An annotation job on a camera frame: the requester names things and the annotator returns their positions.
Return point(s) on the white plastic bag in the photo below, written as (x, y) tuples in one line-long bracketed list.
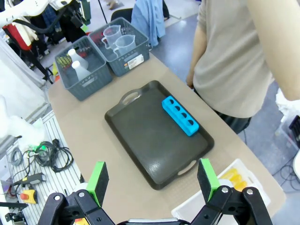
[(288, 103)]

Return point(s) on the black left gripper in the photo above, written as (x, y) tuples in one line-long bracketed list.
[(75, 17)]

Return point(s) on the white plastic perforated basket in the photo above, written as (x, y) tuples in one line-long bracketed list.
[(187, 206)]

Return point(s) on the grey basket without label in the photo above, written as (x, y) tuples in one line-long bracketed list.
[(93, 87)]

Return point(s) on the clear plastic measuring beaker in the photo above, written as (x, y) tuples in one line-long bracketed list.
[(125, 45), (111, 35)]

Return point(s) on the black storage crate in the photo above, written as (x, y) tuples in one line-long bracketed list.
[(295, 130)]

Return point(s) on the grey basket with label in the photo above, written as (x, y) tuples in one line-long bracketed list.
[(131, 63)]

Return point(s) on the person in beige sweater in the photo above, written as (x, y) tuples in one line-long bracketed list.
[(229, 58)]

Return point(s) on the blue garment on chair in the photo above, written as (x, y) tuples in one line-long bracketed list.
[(147, 21)]

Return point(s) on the white cloth cover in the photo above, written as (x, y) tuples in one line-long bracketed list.
[(16, 77)]

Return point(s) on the blue test tube rack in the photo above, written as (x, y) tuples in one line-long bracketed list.
[(179, 117)]

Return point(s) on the yellow emergency stop button box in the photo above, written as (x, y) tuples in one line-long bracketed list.
[(29, 196)]

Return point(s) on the person left forearm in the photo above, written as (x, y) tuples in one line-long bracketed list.
[(279, 47)]

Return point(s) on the red hanging garment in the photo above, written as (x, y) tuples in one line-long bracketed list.
[(18, 38)]

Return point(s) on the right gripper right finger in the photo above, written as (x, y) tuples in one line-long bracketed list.
[(207, 180)]

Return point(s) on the grey handheld enabling switch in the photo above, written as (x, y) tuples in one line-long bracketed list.
[(32, 179)]

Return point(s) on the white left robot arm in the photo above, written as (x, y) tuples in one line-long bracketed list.
[(28, 8)]

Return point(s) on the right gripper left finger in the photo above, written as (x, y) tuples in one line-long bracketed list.
[(98, 182)]

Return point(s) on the black chair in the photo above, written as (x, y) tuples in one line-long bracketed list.
[(119, 14)]

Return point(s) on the person right hand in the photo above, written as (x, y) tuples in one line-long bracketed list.
[(190, 79)]

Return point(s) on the white plastic conical flask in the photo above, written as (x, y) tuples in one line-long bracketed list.
[(80, 71), (75, 56)]

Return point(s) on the person right forearm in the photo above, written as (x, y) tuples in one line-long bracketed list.
[(198, 49)]

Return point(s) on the dark brown plastic tray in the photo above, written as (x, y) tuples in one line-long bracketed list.
[(150, 140)]

